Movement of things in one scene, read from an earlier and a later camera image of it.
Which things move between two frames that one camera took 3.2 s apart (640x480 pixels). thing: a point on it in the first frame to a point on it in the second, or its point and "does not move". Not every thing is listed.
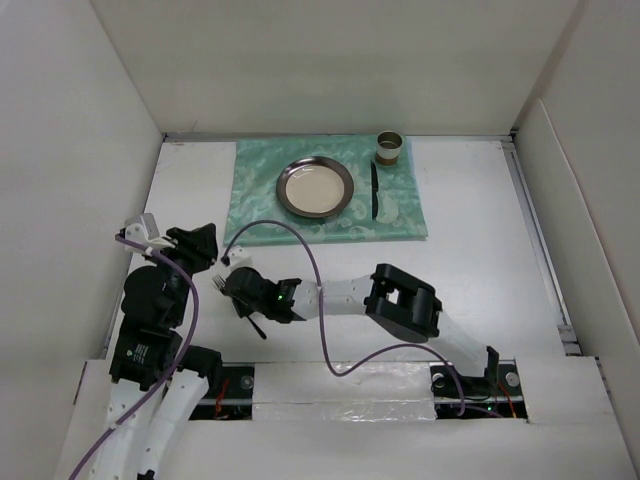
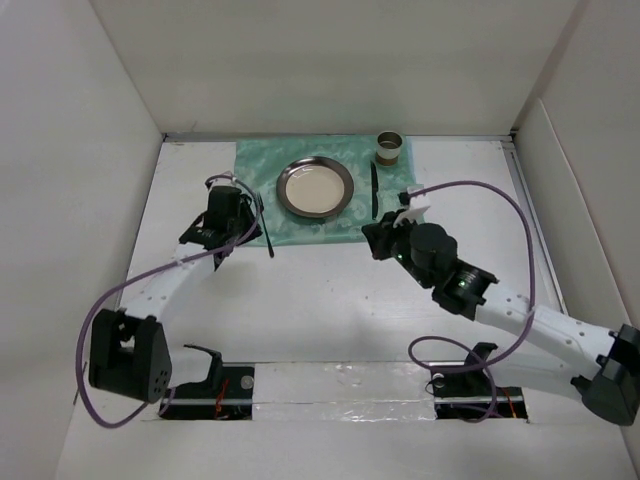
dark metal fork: x=220 y=283 to x=261 y=205
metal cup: x=388 y=146 does not move
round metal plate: x=315 y=187 does not move
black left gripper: x=198 y=244 to x=245 y=213
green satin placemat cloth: x=253 y=194 does not move
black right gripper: x=243 y=307 to x=380 y=233
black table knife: x=375 y=189 does not move
